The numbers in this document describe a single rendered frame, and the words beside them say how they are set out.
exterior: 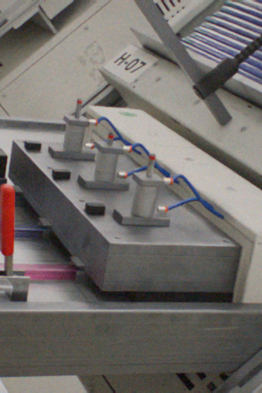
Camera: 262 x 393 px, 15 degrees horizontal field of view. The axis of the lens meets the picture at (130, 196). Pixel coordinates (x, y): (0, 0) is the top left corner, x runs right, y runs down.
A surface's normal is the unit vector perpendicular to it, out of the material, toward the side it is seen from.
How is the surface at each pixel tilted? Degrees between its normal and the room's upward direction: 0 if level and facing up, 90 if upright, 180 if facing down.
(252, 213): 45
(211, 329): 90
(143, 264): 90
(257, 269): 90
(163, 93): 90
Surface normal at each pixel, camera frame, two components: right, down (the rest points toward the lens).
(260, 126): -0.54, -0.69
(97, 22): 0.36, 0.32
